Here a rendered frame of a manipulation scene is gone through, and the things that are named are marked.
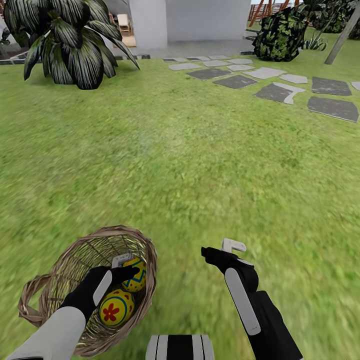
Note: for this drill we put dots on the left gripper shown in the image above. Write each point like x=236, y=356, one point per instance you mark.
x=126, y=273

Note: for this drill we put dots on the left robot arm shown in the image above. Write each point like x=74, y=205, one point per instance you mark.
x=58, y=337

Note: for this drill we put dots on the wicker basket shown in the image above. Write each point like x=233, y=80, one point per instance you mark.
x=96, y=337

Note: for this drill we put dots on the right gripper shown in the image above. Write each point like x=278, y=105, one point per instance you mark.
x=214, y=256

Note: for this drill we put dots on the robot trunk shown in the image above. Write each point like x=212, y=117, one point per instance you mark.
x=180, y=347

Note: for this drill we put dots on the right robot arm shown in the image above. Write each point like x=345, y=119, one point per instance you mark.
x=268, y=335

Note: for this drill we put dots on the easter egg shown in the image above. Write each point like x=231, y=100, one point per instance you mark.
x=117, y=307
x=138, y=282

